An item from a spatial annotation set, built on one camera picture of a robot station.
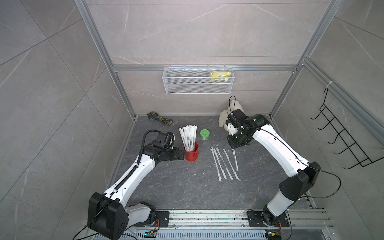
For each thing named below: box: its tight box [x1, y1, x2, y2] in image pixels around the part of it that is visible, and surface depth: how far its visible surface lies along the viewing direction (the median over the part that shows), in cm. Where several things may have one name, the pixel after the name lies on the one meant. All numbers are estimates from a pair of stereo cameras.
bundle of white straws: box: [178, 124, 198, 153], surface depth 90 cm
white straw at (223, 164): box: [216, 148, 234, 181], surface depth 95 cm
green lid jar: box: [200, 128, 211, 141], surface depth 106 cm
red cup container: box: [183, 141, 199, 162], surface depth 93 cm
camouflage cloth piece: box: [147, 111, 173, 126], surface depth 117 cm
